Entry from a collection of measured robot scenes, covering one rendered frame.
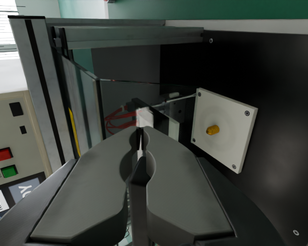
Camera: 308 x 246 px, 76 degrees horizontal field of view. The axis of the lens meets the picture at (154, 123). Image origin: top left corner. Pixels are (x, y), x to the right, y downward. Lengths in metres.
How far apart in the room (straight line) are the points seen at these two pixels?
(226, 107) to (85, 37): 0.29
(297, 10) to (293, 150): 0.21
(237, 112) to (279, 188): 0.16
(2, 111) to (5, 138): 0.05
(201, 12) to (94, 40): 0.26
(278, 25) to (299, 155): 0.21
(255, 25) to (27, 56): 0.38
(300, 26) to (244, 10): 0.10
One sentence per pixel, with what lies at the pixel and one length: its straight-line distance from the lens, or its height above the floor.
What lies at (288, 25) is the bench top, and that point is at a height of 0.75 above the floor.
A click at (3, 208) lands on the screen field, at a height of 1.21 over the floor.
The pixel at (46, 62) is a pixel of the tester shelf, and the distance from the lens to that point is 0.36.
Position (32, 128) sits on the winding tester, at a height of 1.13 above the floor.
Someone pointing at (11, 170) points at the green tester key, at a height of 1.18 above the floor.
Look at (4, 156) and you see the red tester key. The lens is 0.44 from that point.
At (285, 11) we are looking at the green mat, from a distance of 0.41.
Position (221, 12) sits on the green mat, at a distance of 0.48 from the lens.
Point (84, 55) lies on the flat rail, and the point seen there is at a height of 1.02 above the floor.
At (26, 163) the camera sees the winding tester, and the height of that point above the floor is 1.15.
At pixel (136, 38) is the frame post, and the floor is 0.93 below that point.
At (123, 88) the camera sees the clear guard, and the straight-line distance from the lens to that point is 0.16.
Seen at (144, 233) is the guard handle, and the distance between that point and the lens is 0.20.
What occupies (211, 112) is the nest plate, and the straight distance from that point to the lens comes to 0.46.
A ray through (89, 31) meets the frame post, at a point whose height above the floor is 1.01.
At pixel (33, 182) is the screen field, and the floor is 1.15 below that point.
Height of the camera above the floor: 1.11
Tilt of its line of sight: 28 degrees down
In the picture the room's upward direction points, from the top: 105 degrees counter-clockwise
